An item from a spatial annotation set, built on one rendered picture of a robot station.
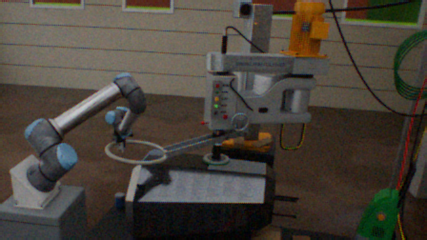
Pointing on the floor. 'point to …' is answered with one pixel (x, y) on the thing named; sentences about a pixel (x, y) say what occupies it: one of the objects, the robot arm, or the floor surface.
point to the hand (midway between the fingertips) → (121, 150)
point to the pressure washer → (383, 211)
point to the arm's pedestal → (47, 218)
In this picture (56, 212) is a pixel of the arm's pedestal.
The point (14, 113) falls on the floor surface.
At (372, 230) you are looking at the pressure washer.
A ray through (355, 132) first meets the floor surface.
